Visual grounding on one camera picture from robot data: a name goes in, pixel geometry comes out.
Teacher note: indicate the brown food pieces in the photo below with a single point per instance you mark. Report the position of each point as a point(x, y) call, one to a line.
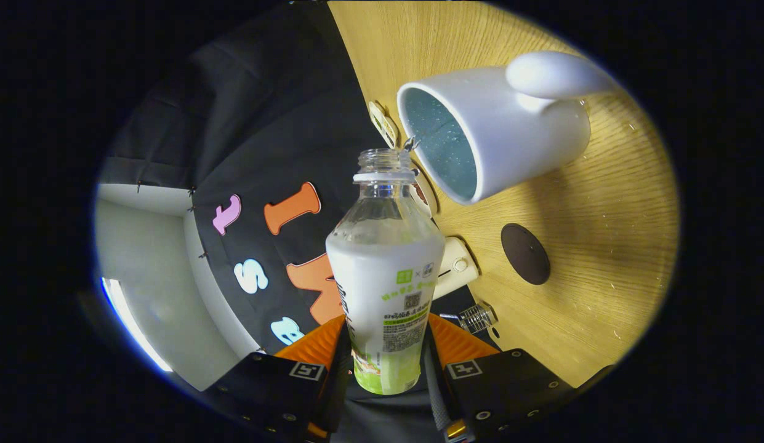
point(421, 194)

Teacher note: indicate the dark brown round coaster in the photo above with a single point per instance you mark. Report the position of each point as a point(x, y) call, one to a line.
point(526, 254)

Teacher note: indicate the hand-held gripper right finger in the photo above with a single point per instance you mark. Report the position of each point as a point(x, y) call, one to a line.
point(511, 384)

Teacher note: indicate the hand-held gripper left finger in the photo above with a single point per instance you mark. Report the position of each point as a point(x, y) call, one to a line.
point(335, 381)

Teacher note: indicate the white toaster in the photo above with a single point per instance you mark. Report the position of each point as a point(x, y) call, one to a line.
point(457, 271)

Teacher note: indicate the white divided condiment dish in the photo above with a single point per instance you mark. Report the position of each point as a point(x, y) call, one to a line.
point(383, 125)

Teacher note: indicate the white cup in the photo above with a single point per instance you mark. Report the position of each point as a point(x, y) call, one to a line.
point(523, 123)

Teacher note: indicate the black backdrop cloth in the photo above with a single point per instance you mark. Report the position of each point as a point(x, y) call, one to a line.
point(265, 123)

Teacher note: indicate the wooden table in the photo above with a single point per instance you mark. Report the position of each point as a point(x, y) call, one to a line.
point(603, 277)

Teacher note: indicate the clear juice bottle white label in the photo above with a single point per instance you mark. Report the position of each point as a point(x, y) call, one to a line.
point(382, 277)

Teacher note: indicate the round white plate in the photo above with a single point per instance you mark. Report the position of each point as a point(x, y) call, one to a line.
point(430, 197)

